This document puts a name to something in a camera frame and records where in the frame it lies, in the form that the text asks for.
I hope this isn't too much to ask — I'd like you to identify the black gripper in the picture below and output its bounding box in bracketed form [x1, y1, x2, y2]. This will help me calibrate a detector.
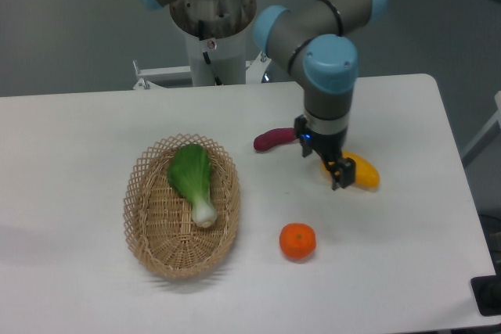
[294, 115, 356, 190]

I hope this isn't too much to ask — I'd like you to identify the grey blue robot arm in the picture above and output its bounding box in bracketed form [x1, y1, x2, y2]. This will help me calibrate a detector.
[141, 0, 387, 188]

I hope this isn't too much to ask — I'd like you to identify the yellow mango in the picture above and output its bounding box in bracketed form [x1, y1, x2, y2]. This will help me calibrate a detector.
[342, 151, 380, 189]

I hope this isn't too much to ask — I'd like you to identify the orange tangerine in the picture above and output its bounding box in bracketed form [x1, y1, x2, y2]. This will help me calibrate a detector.
[279, 223, 316, 260]

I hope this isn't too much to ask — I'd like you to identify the green bok choy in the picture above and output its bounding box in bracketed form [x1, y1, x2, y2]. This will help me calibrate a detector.
[168, 144, 218, 228]

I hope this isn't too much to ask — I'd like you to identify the white frame at right edge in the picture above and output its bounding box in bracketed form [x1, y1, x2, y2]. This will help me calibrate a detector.
[460, 92, 500, 168]

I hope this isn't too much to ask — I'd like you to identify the black device at table edge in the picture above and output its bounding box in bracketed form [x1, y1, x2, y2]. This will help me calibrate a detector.
[470, 275, 500, 317]

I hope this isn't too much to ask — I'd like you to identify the woven wicker basket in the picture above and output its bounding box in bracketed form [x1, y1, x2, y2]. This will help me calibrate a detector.
[124, 135, 240, 278]

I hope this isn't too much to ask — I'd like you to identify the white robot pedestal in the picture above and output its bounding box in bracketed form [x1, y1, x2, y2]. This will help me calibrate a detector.
[169, 0, 257, 87]

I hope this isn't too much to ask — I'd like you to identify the white metal base frame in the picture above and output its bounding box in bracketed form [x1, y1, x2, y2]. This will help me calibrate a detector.
[132, 50, 298, 90]

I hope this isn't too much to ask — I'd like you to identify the black cable on pedestal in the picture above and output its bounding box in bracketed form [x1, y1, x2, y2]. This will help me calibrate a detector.
[197, 20, 224, 87]

